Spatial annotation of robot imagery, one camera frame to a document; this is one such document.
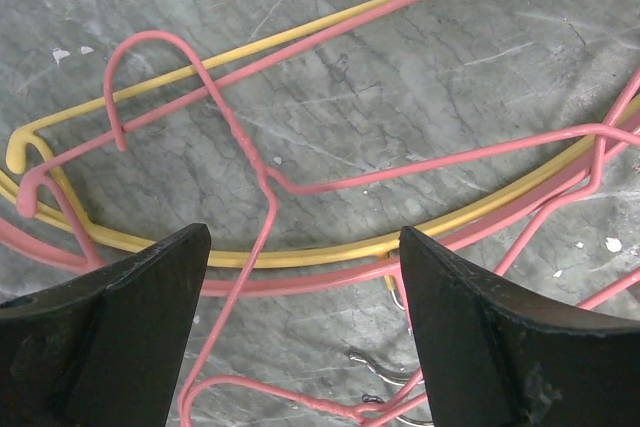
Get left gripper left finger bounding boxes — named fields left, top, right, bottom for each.
left=1, top=223, right=211, bottom=426

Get metal hook clips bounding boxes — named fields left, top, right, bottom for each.
left=347, top=277, right=434, bottom=427

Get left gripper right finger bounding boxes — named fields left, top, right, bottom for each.
left=399, top=227, right=639, bottom=426

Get pink plastic curved hanger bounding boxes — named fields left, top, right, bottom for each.
left=1, top=0, right=639, bottom=297

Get pink wire hanger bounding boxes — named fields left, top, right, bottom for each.
left=103, top=31, right=639, bottom=426
left=177, top=66, right=640, bottom=427

